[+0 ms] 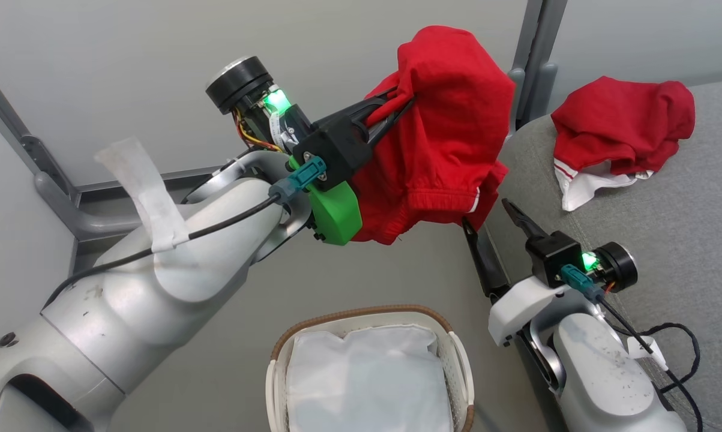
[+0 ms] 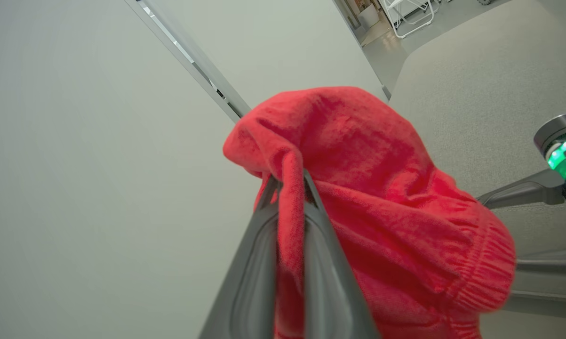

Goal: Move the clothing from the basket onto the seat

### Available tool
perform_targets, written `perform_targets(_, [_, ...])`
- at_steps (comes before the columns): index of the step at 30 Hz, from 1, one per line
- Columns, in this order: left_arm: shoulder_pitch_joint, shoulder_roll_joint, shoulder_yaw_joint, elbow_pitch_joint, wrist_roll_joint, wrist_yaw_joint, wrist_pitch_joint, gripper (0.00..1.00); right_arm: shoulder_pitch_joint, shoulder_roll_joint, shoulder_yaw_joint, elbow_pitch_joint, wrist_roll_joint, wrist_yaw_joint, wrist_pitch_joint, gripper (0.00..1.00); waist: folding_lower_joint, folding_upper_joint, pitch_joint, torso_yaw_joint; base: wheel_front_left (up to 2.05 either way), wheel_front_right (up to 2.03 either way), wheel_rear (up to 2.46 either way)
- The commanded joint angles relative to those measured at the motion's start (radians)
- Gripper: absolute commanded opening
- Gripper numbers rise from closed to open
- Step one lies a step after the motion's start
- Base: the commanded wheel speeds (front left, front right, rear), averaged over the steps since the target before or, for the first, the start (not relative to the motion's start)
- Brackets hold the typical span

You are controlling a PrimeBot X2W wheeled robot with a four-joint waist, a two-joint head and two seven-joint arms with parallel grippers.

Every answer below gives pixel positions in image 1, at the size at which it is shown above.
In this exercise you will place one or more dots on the white laundry basket brown rim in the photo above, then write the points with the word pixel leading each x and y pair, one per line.
pixel 360 312

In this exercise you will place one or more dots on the grey fabric sofa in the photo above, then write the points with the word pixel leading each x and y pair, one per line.
pixel 697 240

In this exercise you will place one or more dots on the grey metal partition post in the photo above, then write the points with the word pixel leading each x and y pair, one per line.
pixel 550 30
pixel 532 24
pixel 0 102

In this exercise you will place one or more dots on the black post hinge bracket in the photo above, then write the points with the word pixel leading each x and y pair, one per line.
pixel 42 157

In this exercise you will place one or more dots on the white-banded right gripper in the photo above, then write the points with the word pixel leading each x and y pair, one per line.
pixel 553 258

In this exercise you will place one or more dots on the grey upright partition foot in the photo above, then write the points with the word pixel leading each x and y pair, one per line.
pixel 518 84
pixel 547 90

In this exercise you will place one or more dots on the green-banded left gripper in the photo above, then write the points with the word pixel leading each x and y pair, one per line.
pixel 330 150

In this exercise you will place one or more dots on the small white tape strip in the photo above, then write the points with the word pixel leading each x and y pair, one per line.
pixel 643 348

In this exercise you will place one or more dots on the red jersey white trim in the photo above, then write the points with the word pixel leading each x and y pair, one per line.
pixel 625 126

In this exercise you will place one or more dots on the white fabric basket liner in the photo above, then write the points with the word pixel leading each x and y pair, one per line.
pixel 367 384

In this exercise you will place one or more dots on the large white tape strip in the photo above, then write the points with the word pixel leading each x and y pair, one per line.
pixel 144 186

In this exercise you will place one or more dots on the silver-grey left robot arm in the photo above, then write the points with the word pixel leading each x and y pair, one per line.
pixel 156 300

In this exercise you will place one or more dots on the grey curved partition support foot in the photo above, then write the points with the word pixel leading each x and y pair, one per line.
pixel 78 222

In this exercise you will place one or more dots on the red shorts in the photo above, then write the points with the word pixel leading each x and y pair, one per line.
pixel 451 132

